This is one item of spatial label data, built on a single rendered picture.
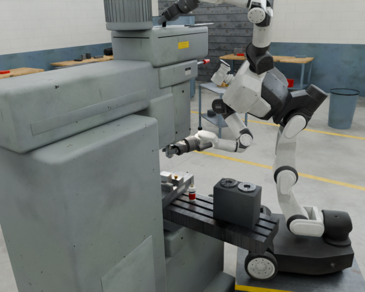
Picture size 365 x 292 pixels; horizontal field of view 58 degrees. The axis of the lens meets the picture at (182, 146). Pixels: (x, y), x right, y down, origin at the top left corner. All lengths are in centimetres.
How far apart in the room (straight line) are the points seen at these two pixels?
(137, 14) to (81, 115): 49
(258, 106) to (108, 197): 104
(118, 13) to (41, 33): 773
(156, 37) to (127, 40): 15
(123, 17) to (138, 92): 30
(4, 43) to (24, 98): 756
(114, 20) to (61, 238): 86
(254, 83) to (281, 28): 754
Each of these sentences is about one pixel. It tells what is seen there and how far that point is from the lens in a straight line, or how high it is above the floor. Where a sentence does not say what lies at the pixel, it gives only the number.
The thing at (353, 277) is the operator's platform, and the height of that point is 40.
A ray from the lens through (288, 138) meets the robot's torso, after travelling 199.
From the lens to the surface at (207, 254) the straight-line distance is 231.
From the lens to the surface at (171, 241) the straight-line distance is 181.
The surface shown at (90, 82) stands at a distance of 123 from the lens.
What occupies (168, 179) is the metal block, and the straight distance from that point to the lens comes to 194.
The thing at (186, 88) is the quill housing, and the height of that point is 159.
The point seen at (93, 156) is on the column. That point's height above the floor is 152.
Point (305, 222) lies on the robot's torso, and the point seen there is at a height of 72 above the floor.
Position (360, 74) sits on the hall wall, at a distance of 904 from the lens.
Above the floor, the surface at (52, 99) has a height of 170.
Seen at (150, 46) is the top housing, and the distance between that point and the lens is 147.
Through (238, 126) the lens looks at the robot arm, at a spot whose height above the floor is 131.
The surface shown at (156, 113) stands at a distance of 152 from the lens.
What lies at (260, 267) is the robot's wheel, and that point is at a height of 49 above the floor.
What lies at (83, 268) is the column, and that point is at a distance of 126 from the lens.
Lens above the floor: 195
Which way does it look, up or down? 22 degrees down
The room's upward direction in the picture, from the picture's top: 1 degrees counter-clockwise
